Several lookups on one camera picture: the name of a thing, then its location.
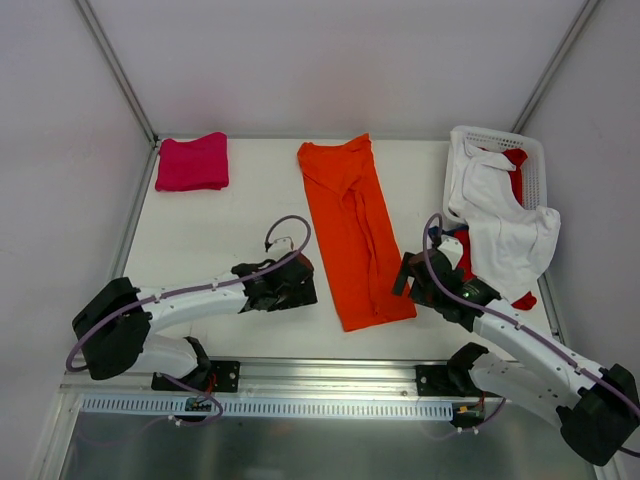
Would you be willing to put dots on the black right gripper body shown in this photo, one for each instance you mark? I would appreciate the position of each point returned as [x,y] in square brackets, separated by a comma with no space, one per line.
[412,276]

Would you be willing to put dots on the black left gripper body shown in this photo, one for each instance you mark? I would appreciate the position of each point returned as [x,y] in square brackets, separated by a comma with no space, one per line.
[300,282]

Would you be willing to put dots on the orange t shirt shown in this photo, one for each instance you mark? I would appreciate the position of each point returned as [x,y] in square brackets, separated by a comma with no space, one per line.
[356,241]

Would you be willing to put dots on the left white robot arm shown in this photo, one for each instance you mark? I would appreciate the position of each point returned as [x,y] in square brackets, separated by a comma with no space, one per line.
[121,329]

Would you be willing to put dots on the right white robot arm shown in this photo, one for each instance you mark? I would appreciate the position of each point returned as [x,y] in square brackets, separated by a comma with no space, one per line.
[595,409]

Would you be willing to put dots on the dark blue t shirt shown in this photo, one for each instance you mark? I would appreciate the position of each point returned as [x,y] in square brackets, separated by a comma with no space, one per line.
[445,231]

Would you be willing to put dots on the white t shirt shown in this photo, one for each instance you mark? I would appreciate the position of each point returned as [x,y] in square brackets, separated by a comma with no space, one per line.
[511,246]

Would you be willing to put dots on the white plastic laundry basket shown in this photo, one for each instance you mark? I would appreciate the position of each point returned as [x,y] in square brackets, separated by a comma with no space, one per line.
[533,174]

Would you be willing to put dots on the folded pink t shirt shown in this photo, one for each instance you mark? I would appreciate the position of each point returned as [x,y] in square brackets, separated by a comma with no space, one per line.
[200,164]

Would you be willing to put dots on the red t shirt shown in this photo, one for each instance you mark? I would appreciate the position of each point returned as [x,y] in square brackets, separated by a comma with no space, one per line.
[517,157]

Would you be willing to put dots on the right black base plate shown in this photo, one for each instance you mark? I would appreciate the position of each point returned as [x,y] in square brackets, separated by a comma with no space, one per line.
[446,381]

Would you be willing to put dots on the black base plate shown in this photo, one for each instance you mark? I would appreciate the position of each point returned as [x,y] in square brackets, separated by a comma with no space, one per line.
[446,381]
[225,375]

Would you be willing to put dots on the aluminium mounting rail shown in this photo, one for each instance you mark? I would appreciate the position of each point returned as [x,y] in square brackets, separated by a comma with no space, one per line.
[325,380]

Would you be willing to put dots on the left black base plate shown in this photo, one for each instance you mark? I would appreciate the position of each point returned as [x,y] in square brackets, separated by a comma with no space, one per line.
[225,375]

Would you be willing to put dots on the white slotted cable duct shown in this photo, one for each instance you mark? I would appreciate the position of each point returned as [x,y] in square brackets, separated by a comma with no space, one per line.
[268,407]

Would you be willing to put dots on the left aluminium frame post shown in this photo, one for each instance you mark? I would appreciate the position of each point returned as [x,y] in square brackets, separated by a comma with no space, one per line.
[109,55]

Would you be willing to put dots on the aluminium frame post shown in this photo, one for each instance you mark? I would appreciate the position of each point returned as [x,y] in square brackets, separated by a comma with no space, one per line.
[109,55]
[569,40]

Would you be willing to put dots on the right aluminium frame post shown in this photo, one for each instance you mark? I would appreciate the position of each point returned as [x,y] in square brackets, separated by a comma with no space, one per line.
[569,40]

